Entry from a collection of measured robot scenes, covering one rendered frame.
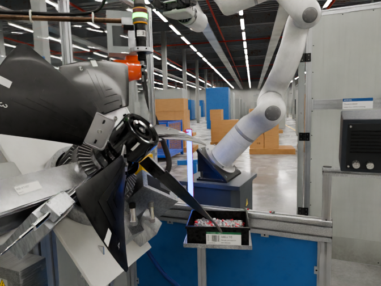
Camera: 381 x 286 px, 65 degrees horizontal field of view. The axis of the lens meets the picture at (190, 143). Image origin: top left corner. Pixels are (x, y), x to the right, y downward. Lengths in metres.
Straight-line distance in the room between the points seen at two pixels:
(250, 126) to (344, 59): 1.39
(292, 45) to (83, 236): 1.04
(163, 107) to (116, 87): 8.06
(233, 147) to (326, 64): 1.39
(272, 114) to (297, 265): 0.60
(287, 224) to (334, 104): 1.54
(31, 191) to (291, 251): 0.95
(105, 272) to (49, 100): 0.46
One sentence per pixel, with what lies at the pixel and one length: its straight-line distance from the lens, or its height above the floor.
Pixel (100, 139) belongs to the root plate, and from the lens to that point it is 0.83.
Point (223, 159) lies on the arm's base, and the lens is 1.45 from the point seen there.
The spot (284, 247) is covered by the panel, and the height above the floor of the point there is 0.73.
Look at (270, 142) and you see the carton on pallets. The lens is 8.40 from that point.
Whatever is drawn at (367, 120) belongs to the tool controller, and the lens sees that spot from 1.10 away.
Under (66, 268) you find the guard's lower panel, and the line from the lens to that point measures 1.82.
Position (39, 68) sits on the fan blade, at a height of 1.38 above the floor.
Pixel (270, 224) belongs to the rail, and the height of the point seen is 0.82.
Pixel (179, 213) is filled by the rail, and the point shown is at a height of 0.82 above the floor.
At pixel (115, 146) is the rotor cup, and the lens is 0.82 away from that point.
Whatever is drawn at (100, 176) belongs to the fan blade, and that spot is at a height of 1.15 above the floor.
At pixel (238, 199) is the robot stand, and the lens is 1.41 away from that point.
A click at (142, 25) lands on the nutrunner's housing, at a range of 0.96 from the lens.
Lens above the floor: 1.28
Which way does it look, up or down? 7 degrees down
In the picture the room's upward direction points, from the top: 2 degrees counter-clockwise
